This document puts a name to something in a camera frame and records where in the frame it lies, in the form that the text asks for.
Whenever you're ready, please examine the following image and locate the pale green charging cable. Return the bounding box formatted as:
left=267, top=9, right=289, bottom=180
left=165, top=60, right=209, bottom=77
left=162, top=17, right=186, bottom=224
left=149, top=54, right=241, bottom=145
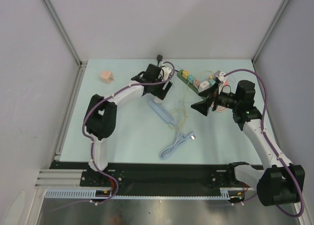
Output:
left=171, top=72, right=216, bottom=137

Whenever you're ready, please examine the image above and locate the pink deer cube socket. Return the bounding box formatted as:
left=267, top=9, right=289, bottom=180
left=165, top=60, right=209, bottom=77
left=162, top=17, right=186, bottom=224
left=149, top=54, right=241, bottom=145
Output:
left=100, top=71, right=114, bottom=84

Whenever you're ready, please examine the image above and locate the white Honor charger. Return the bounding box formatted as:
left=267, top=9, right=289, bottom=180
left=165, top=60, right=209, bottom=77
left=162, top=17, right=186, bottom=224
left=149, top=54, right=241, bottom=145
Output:
left=154, top=97, right=162, bottom=104

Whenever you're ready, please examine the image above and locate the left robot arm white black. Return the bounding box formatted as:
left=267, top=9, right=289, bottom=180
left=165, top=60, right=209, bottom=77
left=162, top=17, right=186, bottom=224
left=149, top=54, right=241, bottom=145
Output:
left=82, top=62, right=176, bottom=186

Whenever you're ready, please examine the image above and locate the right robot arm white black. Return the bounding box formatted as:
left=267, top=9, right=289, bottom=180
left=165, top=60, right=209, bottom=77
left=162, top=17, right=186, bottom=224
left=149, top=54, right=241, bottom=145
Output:
left=191, top=80, right=305, bottom=206

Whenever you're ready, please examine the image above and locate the pink plug adapter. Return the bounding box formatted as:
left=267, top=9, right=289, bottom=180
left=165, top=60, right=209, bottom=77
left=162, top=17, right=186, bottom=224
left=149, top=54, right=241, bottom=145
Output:
left=193, top=79, right=202, bottom=89

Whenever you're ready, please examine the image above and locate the teal plug adapter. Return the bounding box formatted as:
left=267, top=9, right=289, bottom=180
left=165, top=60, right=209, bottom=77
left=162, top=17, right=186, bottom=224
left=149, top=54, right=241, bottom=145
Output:
left=187, top=75, right=195, bottom=84

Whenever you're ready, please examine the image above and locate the yellow plug adapter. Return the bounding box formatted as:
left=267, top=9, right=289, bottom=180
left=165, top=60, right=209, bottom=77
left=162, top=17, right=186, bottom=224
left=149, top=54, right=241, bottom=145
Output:
left=182, top=70, right=190, bottom=80

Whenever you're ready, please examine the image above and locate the white charger on green strip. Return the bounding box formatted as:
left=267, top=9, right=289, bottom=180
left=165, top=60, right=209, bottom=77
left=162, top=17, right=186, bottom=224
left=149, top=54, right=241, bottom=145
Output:
left=198, top=80, right=209, bottom=93

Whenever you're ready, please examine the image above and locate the green power strip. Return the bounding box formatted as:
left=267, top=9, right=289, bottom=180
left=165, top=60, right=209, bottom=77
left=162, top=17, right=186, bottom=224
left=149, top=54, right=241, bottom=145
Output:
left=177, top=70, right=199, bottom=95

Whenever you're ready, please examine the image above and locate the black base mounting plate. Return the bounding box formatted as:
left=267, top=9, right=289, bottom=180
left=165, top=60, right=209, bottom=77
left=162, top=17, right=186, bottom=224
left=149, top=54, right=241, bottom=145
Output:
left=50, top=161, right=255, bottom=196

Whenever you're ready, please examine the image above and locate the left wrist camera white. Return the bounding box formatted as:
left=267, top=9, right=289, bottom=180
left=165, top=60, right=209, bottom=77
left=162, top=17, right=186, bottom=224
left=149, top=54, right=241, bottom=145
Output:
left=158, top=66, right=173, bottom=81

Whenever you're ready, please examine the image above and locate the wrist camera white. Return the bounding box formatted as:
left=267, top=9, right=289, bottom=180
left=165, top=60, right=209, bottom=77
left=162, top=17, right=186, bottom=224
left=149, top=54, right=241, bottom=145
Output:
left=158, top=66, right=173, bottom=81
left=212, top=70, right=226, bottom=85

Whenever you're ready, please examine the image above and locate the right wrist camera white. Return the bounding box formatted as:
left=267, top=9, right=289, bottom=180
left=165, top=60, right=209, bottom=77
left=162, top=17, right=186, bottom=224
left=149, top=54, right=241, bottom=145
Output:
left=212, top=70, right=226, bottom=85

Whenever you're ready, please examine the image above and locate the left aluminium frame post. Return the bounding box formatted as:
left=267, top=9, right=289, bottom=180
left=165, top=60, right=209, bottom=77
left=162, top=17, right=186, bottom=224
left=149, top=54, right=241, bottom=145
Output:
left=35, top=0, right=88, bottom=69

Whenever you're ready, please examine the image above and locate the aluminium frame post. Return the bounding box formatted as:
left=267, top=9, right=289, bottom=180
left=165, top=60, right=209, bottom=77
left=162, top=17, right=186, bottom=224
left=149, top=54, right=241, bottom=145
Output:
left=35, top=0, right=88, bottom=69
left=251, top=0, right=291, bottom=65

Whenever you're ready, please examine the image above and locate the grey cable duct rail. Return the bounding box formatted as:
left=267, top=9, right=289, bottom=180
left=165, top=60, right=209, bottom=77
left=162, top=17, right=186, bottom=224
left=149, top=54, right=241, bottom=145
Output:
left=45, top=188, right=245, bottom=200

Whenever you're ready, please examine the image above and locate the right aluminium frame post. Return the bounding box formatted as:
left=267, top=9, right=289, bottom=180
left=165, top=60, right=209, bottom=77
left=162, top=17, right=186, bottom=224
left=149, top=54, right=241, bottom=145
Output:
left=251, top=0, right=291, bottom=65

